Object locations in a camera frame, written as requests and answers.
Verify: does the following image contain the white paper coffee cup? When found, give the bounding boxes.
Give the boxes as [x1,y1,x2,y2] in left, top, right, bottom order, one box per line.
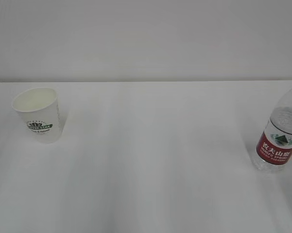
[12,87,62,144]

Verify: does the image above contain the clear water bottle red label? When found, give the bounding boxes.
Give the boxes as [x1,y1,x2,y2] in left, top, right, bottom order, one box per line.
[252,89,292,172]

